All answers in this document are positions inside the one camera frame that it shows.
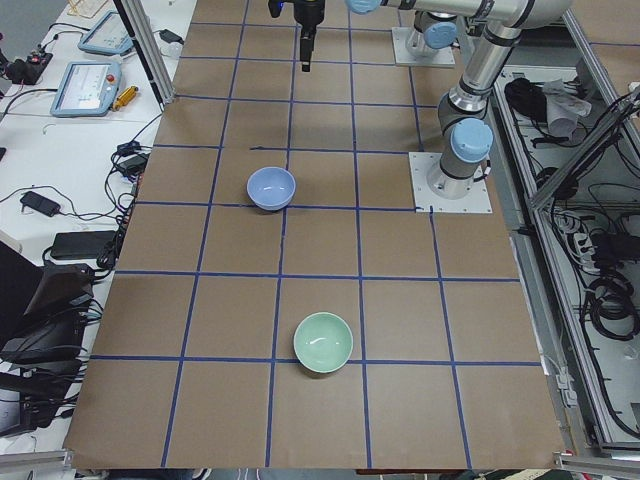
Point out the black power adapter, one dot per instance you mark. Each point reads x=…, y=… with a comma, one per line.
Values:
x=169, y=36

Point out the yellow tool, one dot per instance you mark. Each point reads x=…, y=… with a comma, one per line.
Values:
x=125, y=97

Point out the blue bowl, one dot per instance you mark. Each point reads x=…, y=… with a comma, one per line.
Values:
x=271, y=188

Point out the teach pendant far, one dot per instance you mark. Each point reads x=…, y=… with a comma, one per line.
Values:
x=107, y=37

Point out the black power brick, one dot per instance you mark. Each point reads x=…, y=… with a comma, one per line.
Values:
x=81, y=244

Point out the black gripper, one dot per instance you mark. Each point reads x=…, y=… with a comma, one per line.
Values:
x=309, y=12

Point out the teach pendant near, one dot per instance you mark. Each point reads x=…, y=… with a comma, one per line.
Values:
x=87, y=89

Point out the teach pendant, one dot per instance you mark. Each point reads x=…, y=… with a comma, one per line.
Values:
x=107, y=37
x=87, y=89

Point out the aluminium frame post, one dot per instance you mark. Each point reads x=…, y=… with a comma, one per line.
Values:
x=139, y=29

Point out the green bowl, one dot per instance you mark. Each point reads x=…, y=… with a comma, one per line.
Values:
x=323, y=342

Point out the black phone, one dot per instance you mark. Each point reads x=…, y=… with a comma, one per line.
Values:
x=40, y=204

